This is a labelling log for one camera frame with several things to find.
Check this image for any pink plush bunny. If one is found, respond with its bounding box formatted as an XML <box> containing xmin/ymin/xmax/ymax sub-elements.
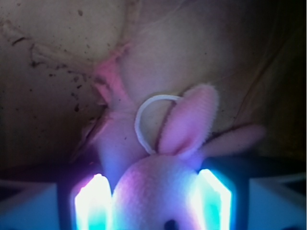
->
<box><xmin>111</xmin><ymin>82</ymin><xmax>267</xmax><ymax>230</ymax></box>

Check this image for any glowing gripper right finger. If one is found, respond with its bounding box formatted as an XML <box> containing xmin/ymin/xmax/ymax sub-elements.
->
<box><xmin>191</xmin><ymin>157</ymin><xmax>250</xmax><ymax>230</ymax></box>

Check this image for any brown paper bag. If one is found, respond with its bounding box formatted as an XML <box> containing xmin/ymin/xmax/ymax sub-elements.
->
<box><xmin>0</xmin><ymin>0</ymin><xmax>307</xmax><ymax>169</ymax></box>

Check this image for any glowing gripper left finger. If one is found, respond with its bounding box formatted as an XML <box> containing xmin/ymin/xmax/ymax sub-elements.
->
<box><xmin>57</xmin><ymin>172</ymin><xmax>113</xmax><ymax>230</ymax></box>

